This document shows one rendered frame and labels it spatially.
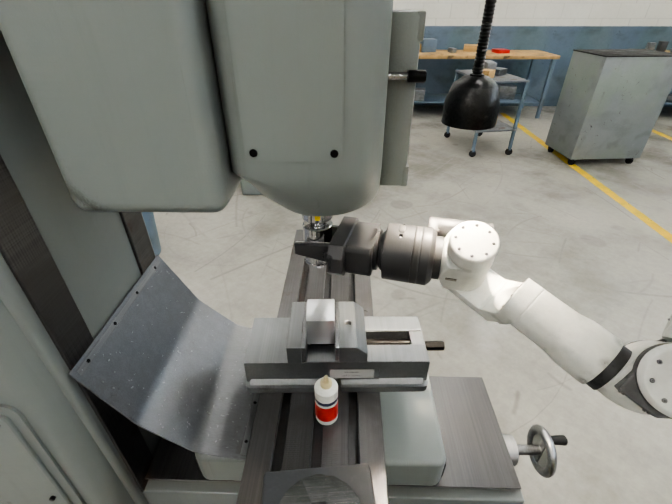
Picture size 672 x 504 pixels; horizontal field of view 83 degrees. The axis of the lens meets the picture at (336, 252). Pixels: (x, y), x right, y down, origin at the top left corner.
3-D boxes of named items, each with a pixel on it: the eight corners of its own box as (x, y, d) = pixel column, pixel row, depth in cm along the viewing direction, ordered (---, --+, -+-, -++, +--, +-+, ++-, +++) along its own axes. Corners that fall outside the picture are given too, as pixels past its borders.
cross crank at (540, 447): (541, 440, 102) (556, 414, 95) (562, 488, 92) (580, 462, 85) (482, 439, 102) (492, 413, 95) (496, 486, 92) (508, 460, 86)
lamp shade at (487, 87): (507, 126, 51) (519, 76, 48) (464, 132, 49) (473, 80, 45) (471, 114, 57) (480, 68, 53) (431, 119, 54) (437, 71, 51)
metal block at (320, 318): (334, 321, 77) (334, 298, 73) (334, 344, 72) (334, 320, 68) (308, 321, 77) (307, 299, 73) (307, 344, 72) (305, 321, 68)
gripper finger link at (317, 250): (295, 237, 59) (333, 243, 58) (296, 254, 61) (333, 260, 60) (291, 243, 58) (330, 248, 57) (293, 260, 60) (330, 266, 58)
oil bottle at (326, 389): (338, 405, 70) (338, 366, 64) (337, 426, 67) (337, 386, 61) (316, 405, 70) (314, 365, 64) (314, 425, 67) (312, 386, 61)
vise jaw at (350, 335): (362, 315, 80) (363, 301, 78) (367, 362, 70) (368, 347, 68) (334, 315, 80) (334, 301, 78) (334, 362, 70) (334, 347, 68)
